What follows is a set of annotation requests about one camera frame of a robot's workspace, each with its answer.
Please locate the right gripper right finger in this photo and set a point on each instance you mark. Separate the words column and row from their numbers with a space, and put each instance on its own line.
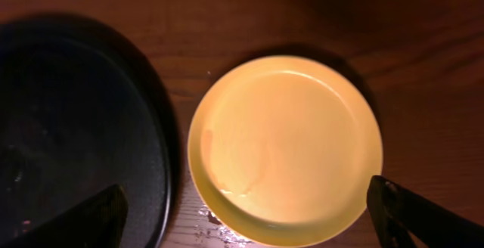
column 397, row 213

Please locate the round black tray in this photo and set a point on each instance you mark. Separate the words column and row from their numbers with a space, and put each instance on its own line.
column 82, row 109

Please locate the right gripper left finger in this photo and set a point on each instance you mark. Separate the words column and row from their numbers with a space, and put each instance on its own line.
column 97, row 222

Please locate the yellow plate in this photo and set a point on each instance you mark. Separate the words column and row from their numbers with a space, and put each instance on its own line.
column 282, row 150

